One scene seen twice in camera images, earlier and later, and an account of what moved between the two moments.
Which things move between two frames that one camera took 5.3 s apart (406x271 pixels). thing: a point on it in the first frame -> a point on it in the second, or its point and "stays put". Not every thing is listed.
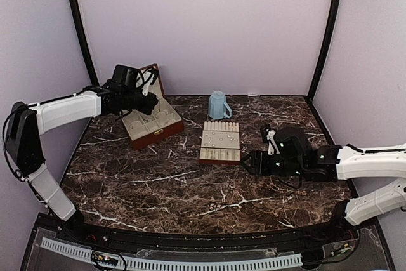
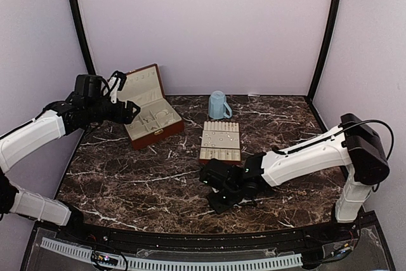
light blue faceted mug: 217,105 stays put
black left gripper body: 130,103 -> 96,112
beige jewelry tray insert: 220,143 stays put
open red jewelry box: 163,121 stays put
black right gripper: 259,160 -> 217,206
